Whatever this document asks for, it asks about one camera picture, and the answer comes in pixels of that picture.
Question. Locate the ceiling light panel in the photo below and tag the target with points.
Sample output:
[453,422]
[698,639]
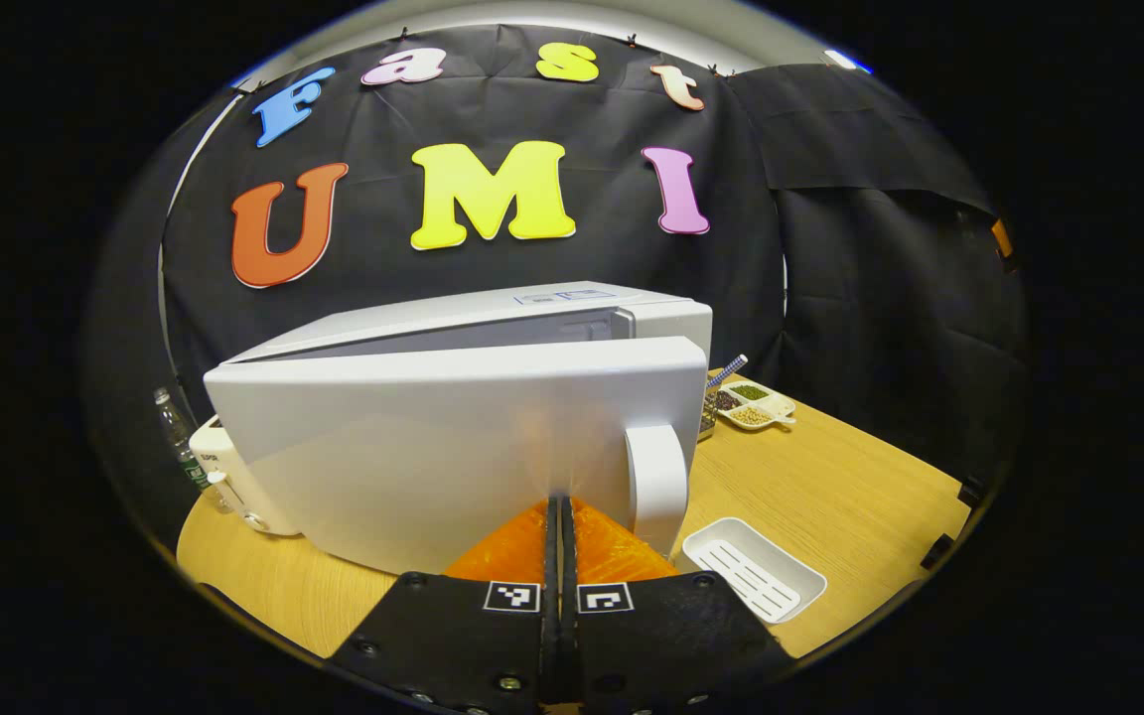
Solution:
[845,62]

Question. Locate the white microwave oven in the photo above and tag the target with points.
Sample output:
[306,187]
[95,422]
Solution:
[433,447]

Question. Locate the white divided snack dish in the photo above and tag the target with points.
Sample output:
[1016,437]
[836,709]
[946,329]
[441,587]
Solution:
[753,405]

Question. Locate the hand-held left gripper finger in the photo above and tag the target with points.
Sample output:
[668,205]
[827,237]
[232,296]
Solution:
[552,616]
[569,616]

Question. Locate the white ribbed tray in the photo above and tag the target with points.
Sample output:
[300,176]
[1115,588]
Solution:
[756,571]

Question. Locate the white kitchen appliance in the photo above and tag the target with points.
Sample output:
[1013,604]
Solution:
[234,487]

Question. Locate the clear plastic water bottle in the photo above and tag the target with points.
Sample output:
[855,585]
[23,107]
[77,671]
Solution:
[180,442]

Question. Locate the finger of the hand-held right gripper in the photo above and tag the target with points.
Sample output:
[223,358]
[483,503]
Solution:
[1001,240]

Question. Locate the black table clamp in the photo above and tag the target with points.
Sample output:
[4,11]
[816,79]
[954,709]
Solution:
[971,492]
[937,552]

